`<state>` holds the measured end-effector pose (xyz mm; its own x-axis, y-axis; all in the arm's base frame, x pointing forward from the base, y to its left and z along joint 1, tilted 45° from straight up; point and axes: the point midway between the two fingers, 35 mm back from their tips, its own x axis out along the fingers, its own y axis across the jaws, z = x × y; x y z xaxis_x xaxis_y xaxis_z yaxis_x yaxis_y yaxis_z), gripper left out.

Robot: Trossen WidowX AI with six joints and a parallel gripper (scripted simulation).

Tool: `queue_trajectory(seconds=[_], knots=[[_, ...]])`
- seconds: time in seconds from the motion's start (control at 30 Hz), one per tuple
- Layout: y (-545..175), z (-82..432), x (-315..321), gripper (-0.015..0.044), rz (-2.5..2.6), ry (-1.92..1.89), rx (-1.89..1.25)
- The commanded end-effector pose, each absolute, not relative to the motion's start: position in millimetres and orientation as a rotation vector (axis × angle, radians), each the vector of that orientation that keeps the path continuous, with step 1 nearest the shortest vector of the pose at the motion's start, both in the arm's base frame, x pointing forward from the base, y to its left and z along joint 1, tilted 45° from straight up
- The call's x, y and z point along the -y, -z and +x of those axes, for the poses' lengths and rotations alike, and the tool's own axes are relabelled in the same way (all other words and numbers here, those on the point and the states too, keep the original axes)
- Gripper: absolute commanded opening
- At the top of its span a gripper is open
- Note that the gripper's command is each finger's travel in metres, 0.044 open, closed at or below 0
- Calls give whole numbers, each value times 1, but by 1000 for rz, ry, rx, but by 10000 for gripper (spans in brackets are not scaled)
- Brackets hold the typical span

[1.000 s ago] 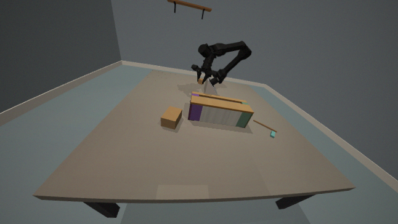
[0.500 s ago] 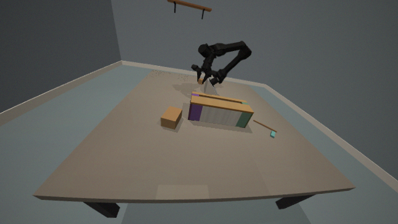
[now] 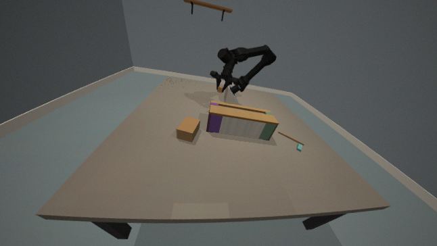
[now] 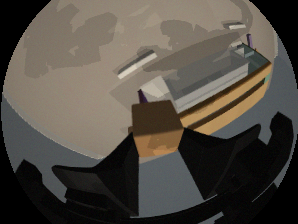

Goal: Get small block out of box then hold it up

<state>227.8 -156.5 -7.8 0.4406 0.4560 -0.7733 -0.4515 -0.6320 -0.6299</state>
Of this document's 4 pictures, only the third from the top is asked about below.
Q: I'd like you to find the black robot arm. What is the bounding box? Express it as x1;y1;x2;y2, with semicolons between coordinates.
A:
217;45;277;95

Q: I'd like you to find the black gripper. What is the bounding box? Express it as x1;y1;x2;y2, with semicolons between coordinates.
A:
210;65;239;92

